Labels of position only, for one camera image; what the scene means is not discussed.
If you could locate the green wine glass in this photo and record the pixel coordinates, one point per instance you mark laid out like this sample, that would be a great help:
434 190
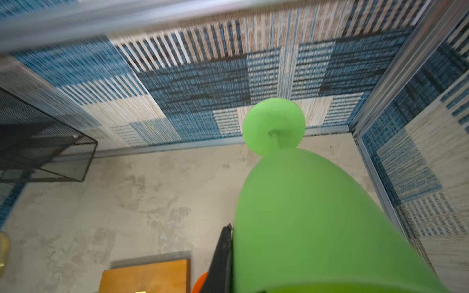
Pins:
303 225

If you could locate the black wire mesh shelf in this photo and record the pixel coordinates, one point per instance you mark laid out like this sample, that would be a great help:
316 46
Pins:
38 148

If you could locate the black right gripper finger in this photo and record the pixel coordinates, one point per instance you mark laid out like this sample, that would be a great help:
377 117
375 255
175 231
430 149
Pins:
219 277

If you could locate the orange wine glass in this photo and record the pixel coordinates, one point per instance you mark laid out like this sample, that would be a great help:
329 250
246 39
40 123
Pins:
199 283

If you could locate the wooden rack base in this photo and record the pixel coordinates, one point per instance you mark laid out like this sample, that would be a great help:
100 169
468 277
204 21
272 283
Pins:
159 277

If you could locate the gold wire glass rack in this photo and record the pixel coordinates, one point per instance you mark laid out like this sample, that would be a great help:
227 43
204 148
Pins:
5 250

